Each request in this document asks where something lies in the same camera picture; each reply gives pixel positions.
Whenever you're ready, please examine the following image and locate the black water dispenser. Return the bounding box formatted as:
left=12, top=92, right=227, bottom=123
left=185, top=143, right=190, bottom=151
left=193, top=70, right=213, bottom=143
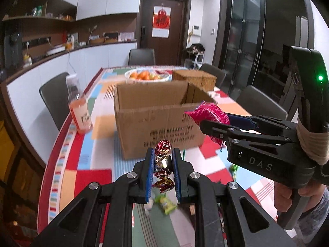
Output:
left=4, top=32, right=23, bottom=69

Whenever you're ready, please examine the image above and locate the pile of oranges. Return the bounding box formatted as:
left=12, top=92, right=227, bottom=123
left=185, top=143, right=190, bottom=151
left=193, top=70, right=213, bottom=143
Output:
left=129, top=71, right=161, bottom=81

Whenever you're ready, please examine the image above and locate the white tray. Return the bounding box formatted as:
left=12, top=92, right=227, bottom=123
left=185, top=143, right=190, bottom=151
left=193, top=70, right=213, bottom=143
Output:
left=45, top=47, right=66, bottom=56

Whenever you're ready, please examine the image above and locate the orange drink bottle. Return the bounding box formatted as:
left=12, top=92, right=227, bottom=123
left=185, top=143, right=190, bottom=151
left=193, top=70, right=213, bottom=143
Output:
left=65, top=74, right=93, bottom=134

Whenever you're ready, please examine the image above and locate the black box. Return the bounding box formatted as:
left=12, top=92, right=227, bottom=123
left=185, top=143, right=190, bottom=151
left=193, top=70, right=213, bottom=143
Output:
left=104, top=32, right=119, bottom=43

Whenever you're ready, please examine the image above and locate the person's right hand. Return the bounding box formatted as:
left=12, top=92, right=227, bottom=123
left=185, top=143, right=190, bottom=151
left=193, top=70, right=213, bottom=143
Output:
left=273, top=182, right=329, bottom=211

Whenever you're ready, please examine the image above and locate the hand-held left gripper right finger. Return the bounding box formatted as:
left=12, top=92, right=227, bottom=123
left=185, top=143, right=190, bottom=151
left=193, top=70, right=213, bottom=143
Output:
left=172, top=148, right=299, bottom=247

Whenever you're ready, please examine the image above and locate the white cable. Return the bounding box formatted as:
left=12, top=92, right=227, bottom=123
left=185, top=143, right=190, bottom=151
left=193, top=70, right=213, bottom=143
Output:
left=67, top=49, right=78, bottom=75

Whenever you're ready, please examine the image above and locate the dark chair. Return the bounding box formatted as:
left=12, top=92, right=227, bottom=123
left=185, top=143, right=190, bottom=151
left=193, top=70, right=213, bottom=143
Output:
left=199, top=63, right=227, bottom=88
left=128, top=48, right=156, bottom=66
left=235, top=85, right=288, bottom=121
left=39, top=72, right=71, bottom=132

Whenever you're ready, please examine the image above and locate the cardboard box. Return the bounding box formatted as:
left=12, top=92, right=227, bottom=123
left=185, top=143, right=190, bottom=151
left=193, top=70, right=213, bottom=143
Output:
left=114, top=80, right=219, bottom=160

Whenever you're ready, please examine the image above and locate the dark cloth bundle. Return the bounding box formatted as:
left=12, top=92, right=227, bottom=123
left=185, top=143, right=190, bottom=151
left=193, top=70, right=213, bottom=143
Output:
left=186, top=43, right=205, bottom=54

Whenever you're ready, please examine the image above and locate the black glass sliding door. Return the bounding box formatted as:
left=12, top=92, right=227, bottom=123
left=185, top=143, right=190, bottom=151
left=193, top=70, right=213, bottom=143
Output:
left=220, top=0, right=314, bottom=119

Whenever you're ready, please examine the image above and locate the pink snack packet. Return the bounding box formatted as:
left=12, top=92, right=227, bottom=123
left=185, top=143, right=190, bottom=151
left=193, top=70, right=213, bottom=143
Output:
left=184, top=102, right=230, bottom=147

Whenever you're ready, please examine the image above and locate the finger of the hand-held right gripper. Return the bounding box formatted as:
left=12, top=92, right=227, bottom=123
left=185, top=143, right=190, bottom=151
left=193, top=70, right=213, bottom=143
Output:
left=227, top=114, right=298, bottom=136
left=200, top=119, right=293, bottom=145

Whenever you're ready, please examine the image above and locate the white storage shelf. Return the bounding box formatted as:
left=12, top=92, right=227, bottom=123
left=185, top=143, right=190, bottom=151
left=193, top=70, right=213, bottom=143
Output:
left=184, top=51, right=206, bottom=70

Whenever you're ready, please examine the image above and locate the wicker box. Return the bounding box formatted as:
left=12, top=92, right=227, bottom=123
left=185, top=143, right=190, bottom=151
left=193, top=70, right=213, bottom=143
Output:
left=172, top=69, right=217, bottom=91

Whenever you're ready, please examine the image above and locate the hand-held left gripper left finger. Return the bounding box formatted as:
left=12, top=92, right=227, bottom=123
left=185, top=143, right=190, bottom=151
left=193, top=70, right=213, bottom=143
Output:
left=29, top=148, right=156, bottom=247

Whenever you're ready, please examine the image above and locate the colourful patchwork tablecloth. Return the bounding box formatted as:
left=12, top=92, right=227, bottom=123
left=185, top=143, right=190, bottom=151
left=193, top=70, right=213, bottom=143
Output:
left=37, top=65, right=283, bottom=247

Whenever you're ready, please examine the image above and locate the green wrapped candy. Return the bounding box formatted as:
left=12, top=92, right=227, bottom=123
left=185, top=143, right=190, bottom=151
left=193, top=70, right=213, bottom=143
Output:
left=154, top=195, right=178, bottom=215

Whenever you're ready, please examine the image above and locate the red gold candy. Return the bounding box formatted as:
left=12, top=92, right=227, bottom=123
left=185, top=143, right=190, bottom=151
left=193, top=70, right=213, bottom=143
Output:
left=152, top=139, right=175, bottom=193

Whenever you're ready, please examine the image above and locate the white fruit basket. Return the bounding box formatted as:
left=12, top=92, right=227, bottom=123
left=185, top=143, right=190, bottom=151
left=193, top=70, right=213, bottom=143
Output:
left=125, top=68, right=171, bottom=82

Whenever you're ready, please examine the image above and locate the wooden wall shelf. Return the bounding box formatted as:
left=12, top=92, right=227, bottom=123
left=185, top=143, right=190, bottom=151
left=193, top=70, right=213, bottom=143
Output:
left=2, top=1, right=76, bottom=22

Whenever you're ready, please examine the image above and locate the wooden shelving unit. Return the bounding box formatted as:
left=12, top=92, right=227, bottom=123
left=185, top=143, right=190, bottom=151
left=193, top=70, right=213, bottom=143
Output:
left=0, top=118, right=47, bottom=247

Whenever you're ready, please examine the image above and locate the red wall poster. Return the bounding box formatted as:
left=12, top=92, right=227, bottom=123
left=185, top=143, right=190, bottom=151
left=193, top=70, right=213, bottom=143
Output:
left=152, top=5, right=171, bottom=38

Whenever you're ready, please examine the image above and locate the white wrapped candy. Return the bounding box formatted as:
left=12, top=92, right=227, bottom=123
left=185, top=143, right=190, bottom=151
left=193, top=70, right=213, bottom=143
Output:
left=143, top=198, right=155, bottom=215

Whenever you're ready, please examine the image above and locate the white counter cabinet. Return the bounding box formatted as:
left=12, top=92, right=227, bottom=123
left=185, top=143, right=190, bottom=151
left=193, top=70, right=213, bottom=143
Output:
left=0, top=41, right=138, bottom=160

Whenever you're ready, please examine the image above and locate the white desk lamp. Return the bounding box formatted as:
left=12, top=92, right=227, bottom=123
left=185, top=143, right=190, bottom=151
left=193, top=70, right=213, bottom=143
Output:
left=89, top=25, right=98, bottom=44

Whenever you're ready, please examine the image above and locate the dark brown door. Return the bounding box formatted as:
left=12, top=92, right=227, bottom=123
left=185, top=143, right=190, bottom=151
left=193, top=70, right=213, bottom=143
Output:
left=136, top=0, right=192, bottom=70

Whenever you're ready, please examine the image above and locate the white card holder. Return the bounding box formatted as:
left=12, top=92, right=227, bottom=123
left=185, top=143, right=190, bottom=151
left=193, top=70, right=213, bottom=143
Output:
left=119, top=31, right=134, bottom=42

